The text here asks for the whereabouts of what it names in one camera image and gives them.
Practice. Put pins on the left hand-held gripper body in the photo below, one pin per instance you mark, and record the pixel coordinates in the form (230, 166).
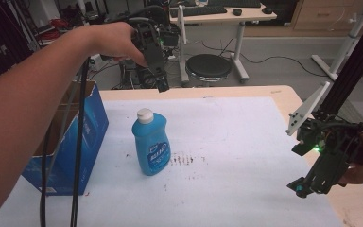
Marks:
(152, 50)

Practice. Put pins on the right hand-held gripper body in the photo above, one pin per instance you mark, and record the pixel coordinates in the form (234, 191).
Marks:
(331, 148)

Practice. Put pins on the blue detergent bottle white cap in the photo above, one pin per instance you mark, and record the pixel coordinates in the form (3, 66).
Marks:
(152, 145)

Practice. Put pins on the person's left hand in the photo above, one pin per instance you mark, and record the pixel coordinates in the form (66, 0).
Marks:
(116, 41)

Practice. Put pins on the dark electronics equipment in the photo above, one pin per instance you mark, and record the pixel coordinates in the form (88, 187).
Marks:
(137, 77)

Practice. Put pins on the black round stool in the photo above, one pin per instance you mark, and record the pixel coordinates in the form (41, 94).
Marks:
(208, 66)

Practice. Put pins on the black keyboard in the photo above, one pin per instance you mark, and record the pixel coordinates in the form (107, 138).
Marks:
(198, 11)

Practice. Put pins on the white table sheet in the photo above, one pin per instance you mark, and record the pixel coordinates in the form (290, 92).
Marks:
(233, 151)

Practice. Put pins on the black computer mouse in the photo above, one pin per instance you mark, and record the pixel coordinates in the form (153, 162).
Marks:
(267, 10)
(237, 12)

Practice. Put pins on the white desk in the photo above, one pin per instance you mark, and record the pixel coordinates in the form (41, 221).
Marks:
(242, 19)

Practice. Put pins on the white metal stand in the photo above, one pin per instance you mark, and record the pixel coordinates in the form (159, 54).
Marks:
(343, 47)

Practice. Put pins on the blue cardboard box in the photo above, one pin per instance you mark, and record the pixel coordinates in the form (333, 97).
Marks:
(75, 151)

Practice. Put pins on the wooden cabinet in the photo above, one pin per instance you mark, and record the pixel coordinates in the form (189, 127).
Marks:
(324, 14)

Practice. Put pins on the black aluminium post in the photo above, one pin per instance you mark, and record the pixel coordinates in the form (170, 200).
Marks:
(353, 69)

